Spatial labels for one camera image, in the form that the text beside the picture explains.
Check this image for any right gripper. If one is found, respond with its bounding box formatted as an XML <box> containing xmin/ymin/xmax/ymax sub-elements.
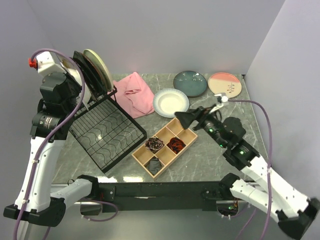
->
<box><xmin>173</xmin><ymin>103</ymin><xmax>226</xmax><ymax>147</ymax></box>

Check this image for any white round plate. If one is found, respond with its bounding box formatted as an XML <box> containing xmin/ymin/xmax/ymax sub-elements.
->
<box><xmin>67</xmin><ymin>68</ymin><xmax>92</xmax><ymax>109</ymax></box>

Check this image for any white deep plate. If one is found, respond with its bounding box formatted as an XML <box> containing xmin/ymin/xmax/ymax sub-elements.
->
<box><xmin>152</xmin><ymin>88</ymin><xmax>190</xmax><ymax>118</ymax></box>

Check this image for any teal glazed plate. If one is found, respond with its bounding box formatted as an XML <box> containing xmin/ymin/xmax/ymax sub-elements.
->
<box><xmin>173</xmin><ymin>70</ymin><xmax>208</xmax><ymax>98</ymax></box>

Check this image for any pink and cream plate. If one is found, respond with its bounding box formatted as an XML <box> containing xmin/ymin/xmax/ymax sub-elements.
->
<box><xmin>207</xmin><ymin>72</ymin><xmax>242</xmax><ymax>98</ymax></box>

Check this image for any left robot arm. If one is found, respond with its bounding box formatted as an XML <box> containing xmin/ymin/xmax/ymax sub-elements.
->
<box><xmin>3</xmin><ymin>72</ymin><xmax>100</xmax><ymax>227</ymax></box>

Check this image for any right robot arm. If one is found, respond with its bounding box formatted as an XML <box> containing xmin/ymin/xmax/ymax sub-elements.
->
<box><xmin>174</xmin><ymin>105</ymin><xmax>320</xmax><ymax>240</ymax></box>

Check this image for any square patterned glass plate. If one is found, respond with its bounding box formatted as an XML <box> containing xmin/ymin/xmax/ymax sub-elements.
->
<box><xmin>56</xmin><ymin>53</ymin><xmax>77</xmax><ymax>74</ymax></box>

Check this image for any orange and black rolled tie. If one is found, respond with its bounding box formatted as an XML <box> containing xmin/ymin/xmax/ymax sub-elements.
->
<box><xmin>167</xmin><ymin>137</ymin><xmax>186</xmax><ymax>155</ymax></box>

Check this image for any black ribbed plate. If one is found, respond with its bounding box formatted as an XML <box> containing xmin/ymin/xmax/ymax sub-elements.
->
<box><xmin>72</xmin><ymin>51</ymin><xmax>100</xmax><ymax>99</ymax></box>

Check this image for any brown rimmed dark plate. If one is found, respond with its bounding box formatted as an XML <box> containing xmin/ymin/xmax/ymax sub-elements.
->
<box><xmin>80</xmin><ymin>53</ymin><xmax>105</xmax><ymax>95</ymax></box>

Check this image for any wooden compartment tray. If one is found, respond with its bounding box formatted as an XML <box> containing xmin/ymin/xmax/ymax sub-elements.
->
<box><xmin>132</xmin><ymin>118</ymin><xmax>198</xmax><ymax>180</ymax></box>

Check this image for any pale green plate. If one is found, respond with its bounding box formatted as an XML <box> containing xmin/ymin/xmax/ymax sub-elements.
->
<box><xmin>83</xmin><ymin>49</ymin><xmax>114</xmax><ymax>92</ymax></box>

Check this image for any floral rolled tie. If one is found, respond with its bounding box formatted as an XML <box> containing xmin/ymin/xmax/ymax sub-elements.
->
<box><xmin>144</xmin><ymin>136</ymin><xmax>164</xmax><ymax>154</ymax></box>

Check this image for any grey rolled cloth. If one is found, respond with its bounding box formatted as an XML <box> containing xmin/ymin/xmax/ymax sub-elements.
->
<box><xmin>146</xmin><ymin>156</ymin><xmax>163</xmax><ymax>176</ymax></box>

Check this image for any pink folded cloth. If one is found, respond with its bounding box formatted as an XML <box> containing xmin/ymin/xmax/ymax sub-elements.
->
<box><xmin>113</xmin><ymin>72</ymin><xmax>155</xmax><ymax>119</ymax></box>

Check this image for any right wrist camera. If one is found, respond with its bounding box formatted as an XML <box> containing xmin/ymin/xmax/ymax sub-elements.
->
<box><xmin>209</xmin><ymin>92</ymin><xmax>229</xmax><ymax>114</ymax></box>

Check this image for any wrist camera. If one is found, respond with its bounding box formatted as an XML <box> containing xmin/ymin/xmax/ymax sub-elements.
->
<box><xmin>28</xmin><ymin>51</ymin><xmax>66</xmax><ymax>78</ymax></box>
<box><xmin>209</xmin><ymin>92</ymin><xmax>229</xmax><ymax>114</ymax></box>

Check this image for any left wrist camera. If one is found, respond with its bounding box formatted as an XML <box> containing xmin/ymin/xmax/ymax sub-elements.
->
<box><xmin>28</xmin><ymin>51</ymin><xmax>66</xmax><ymax>78</ymax></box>

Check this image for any black wire dish rack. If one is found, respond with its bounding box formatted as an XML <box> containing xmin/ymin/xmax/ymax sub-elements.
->
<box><xmin>69</xmin><ymin>87</ymin><xmax>147</xmax><ymax>173</ymax></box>

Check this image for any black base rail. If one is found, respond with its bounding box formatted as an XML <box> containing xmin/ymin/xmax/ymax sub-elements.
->
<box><xmin>69</xmin><ymin>174</ymin><xmax>248</xmax><ymax>218</ymax></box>

